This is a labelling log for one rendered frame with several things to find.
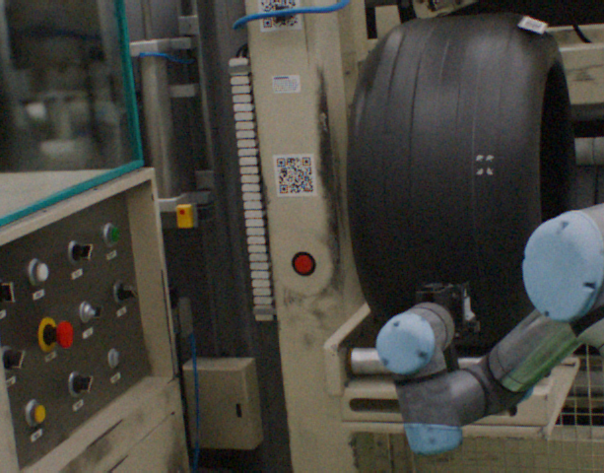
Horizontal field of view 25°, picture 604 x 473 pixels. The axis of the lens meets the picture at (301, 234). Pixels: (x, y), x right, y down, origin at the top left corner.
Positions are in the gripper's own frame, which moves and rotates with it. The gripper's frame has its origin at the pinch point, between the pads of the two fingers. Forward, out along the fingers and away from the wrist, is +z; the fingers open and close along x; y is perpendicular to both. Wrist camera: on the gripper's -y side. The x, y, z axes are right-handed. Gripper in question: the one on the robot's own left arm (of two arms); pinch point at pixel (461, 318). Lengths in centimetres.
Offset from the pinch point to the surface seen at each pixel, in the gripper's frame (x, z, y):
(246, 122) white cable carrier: 41, 15, 32
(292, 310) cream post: 35.2, 18.1, -1.9
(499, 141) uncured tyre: -7.7, -2.9, 27.7
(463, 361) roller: 2.6, 11.5, -9.2
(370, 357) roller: 18.8, 11.6, -8.8
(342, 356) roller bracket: 23.2, 9.4, -8.2
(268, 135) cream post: 36.3, 14.2, 29.7
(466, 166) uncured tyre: -2.9, -4.5, 24.2
